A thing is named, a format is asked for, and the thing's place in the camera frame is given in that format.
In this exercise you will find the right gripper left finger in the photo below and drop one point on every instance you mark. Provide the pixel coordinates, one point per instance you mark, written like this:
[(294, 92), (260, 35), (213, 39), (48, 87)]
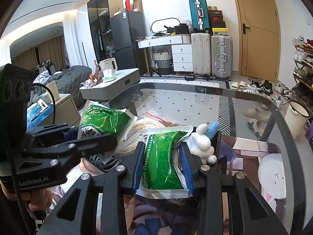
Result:
[(76, 212)]

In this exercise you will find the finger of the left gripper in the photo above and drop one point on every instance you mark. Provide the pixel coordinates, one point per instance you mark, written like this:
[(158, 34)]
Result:
[(93, 145), (60, 131)]

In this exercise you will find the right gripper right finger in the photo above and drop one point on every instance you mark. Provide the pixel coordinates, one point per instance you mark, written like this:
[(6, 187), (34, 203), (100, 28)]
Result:
[(249, 213)]

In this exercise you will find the green white packet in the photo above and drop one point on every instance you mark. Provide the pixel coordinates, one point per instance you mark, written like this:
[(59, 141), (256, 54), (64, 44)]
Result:
[(98, 119), (161, 177)]

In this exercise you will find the bag of white strap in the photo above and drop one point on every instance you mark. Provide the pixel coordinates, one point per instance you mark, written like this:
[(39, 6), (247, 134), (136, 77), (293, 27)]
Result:
[(148, 122)]

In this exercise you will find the white plush toy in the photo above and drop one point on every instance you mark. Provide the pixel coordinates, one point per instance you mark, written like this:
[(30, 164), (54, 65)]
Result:
[(200, 142)]

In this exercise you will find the person's left hand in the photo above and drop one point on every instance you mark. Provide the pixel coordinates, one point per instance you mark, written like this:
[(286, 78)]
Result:
[(38, 200)]

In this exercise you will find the green tissue pack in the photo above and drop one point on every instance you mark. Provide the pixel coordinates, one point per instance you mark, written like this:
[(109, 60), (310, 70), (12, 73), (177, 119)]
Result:
[(108, 75)]

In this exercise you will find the grey side table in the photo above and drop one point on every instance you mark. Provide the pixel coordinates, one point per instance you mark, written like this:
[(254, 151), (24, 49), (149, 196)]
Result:
[(105, 91)]

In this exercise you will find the white electric kettle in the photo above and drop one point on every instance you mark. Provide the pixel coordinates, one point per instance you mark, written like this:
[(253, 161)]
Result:
[(109, 63)]

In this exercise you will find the beige slippers pair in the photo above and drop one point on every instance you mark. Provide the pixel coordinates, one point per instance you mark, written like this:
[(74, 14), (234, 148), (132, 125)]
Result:
[(249, 108)]

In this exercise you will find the woven laundry basket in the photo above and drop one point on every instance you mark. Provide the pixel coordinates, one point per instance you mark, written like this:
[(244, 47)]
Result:
[(163, 61)]

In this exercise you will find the black refrigerator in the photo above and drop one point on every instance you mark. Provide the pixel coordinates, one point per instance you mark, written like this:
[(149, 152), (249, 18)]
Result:
[(127, 27)]

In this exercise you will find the dark glass cabinet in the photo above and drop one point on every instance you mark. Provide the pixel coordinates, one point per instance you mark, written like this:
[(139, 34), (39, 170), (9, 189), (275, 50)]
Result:
[(100, 12)]

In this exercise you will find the white dressing desk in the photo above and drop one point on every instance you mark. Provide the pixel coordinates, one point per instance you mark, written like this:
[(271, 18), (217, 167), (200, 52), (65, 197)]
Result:
[(179, 45)]

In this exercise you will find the oval vanity mirror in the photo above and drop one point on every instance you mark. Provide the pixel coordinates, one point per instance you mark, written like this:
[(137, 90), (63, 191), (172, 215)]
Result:
[(161, 25)]

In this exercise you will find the wooden shoe rack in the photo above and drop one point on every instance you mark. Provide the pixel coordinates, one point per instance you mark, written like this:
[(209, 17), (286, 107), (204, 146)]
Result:
[(302, 72)]

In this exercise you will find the white suitcase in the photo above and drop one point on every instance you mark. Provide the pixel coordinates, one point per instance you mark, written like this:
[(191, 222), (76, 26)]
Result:
[(201, 53)]

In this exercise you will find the yellow wooden door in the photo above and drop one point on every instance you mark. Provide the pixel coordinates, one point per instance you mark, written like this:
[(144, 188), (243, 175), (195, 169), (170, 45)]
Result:
[(259, 38)]

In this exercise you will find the silver suitcase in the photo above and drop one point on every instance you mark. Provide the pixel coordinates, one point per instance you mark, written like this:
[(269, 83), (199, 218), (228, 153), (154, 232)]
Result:
[(221, 57)]

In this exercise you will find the teal suitcase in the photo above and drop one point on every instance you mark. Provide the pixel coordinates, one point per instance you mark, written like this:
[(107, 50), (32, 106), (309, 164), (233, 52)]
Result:
[(199, 15)]

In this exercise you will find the stack of shoe boxes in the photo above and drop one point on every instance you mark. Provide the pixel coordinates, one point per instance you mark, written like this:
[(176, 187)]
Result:
[(217, 23)]

